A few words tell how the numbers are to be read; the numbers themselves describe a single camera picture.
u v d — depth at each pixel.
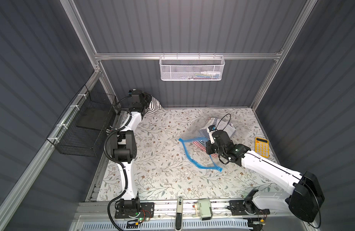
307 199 0.40
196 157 0.93
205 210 0.70
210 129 0.72
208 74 0.92
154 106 0.96
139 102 0.79
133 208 0.65
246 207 0.67
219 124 1.04
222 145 0.62
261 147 0.96
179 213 0.70
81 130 0.74
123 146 0.58
